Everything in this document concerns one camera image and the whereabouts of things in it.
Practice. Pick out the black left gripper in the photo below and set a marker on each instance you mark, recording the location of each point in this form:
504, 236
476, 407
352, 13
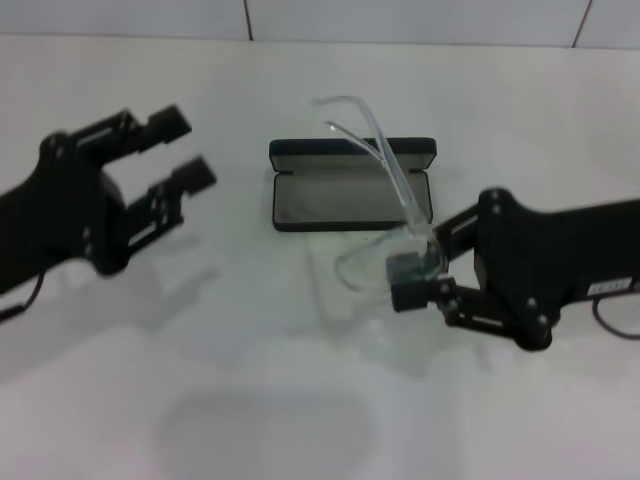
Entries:
65, 215

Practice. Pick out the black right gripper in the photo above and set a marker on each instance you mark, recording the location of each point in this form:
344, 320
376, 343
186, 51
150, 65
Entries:
550, 250

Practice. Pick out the clear white glasses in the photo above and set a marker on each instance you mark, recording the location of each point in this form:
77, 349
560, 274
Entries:
395, 172

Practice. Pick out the black glasses case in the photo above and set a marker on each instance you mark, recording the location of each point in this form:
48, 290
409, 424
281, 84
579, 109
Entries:
340, 205

